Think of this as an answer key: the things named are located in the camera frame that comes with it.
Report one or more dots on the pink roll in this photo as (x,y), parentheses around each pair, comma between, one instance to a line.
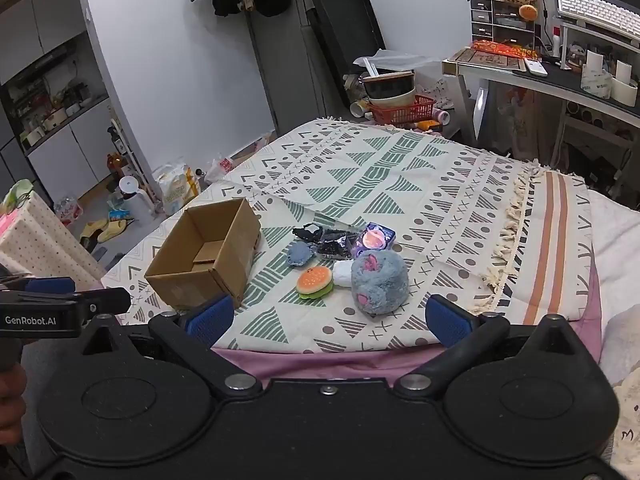
(441,117)

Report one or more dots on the white soft pad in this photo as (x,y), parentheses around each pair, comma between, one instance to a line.
(344,274)

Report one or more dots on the black leaning tray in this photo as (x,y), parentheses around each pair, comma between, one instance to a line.
(345,30)

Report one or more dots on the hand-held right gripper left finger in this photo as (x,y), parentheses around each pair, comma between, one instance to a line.
(210,317)

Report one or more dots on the denim heart cushion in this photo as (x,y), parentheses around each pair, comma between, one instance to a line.
(300,254)

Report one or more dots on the polka dot wrapped box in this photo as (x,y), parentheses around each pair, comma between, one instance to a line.
(45,240)

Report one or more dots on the burger plush toy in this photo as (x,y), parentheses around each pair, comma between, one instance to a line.
(315,282)

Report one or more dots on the white rice bag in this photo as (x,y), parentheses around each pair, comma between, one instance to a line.
(175,187)

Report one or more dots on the small orange plush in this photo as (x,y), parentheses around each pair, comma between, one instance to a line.
(528,12)

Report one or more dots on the purple soft packet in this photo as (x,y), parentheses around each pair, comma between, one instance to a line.
(375,239)

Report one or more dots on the yellow slippers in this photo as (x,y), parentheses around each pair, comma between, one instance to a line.
(102,231)

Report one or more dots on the clear plastic bag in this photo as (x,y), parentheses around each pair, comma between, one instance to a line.
(395,59)

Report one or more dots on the grey desk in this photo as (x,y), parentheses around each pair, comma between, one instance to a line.
(565,85)

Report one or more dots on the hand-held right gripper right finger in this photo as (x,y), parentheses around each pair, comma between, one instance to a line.
(450,322)

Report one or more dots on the white kettle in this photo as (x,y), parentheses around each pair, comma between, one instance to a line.
(137,202)

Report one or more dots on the cream fleece blanket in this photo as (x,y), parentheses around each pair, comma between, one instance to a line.
(627,410)

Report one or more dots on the white keyboard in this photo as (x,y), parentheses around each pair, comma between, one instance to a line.
(595,10)

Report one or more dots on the white shelf cabinet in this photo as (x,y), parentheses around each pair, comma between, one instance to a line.
(65,145)

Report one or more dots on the cream bowl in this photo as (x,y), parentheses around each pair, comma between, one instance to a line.
(400,99)

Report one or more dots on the grey drawer organizer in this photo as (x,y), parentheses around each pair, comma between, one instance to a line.
(500,22)

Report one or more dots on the blue packet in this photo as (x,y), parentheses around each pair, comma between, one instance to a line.
(120,215)

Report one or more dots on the white bedding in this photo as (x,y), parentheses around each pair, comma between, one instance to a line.
(620,240)

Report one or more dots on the brown wooden board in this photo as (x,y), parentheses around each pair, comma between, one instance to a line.
(485,61)

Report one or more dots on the white remote control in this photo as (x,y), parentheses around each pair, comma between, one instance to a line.
(536,67)

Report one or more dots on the patterned tasselled blanket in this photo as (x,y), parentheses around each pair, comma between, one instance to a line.
(400,185)

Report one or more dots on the black bowl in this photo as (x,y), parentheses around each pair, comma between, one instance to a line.
(387,84)

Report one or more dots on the brown cardboard box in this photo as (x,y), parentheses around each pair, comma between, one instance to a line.
(225,255)

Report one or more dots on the grey plush toy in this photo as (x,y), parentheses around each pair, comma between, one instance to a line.
(385,280)

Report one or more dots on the black glittery packet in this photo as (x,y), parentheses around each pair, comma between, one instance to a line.
(332,246)

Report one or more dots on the red orange packet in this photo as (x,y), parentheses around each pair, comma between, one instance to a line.
(505,49)

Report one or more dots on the white red printed bag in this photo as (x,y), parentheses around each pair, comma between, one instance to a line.
(220,170)

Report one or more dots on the red plastic basket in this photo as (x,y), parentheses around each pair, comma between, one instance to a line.
(405,110)

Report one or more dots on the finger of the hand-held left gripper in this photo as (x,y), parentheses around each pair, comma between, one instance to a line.
(107,300)
(50,285)

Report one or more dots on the person's left hand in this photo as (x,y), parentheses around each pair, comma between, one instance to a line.
(10,400)

